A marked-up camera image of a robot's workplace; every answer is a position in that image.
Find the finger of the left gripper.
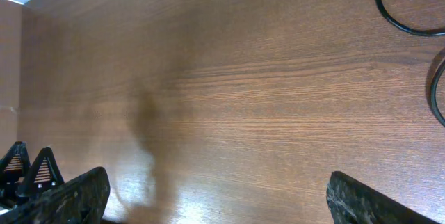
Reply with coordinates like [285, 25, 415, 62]
[16, 147, 65, 198]
[1, 142, 31, 184]

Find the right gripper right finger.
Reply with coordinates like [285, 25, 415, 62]
[326, 171, 438, 224]

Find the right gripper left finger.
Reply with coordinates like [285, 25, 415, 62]
[1, 167, 111, 224]

